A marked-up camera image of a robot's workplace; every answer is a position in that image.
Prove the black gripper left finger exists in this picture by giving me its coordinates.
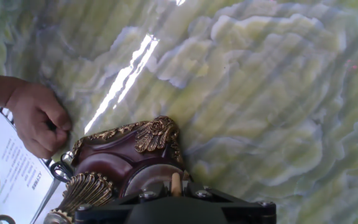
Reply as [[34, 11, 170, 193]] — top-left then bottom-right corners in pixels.
[[74, 179, 172, 224]]

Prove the thin black phone cable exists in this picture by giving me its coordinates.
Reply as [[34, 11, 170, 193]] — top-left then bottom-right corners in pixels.
[[50, 151, 74, 184]]

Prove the brass rotary dial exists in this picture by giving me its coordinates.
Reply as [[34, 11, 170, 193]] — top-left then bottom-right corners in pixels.
[[123, 164, 186, 197]]

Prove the person right hand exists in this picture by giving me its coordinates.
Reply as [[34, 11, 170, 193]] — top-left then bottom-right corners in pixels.
[[5, 82, 73, 160]]

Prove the green marble pattern mat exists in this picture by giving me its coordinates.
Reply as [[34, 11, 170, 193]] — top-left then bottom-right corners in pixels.
[[0, 0, 358, 224]]

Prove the printed white paper sheet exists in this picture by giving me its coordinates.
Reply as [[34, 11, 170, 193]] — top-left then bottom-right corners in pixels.
[[0, 106, 55, 224]]

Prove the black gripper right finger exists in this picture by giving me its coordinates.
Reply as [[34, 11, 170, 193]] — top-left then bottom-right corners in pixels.
[[181, 179, 277, 224]]

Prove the thin wooden stick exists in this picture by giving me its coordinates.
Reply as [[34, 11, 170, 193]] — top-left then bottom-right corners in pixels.
[[170, 172, 183, 197]]

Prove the maroon gold rotary phone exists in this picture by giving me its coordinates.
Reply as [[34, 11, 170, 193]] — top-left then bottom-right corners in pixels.
[[44, 115, 188, 224]]

